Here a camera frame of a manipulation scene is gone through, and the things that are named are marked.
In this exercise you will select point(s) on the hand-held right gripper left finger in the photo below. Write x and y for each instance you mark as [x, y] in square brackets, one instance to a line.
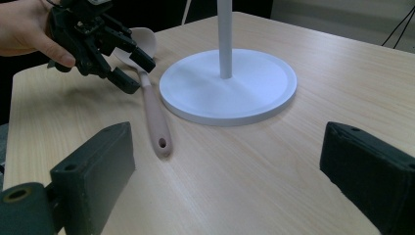
[94, 176]

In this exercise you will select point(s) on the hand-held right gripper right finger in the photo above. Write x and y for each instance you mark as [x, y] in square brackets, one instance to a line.
[368, 173]

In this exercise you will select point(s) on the white utensil rack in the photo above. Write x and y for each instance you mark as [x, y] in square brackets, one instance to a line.
[228, 88]

